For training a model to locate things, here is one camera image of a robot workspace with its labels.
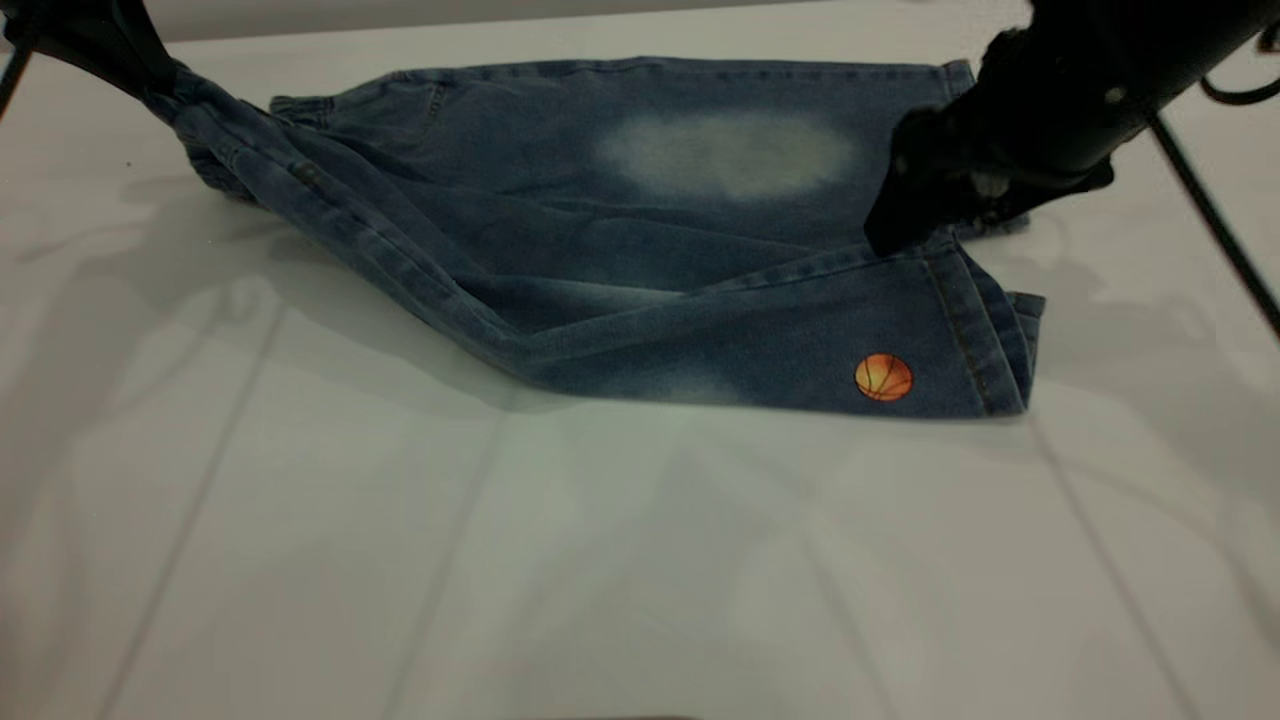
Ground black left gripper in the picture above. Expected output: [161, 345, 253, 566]
[5, 0, 186, 99]

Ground blue denim pants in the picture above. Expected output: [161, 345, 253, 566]
[145, 57, 1046, 419]

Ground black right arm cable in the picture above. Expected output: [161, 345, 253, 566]
[1198, 25, 1280, 106]
[1145, 110, 1280, 341]

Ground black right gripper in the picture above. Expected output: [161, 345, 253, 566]
[865, 25, 1116, 256]

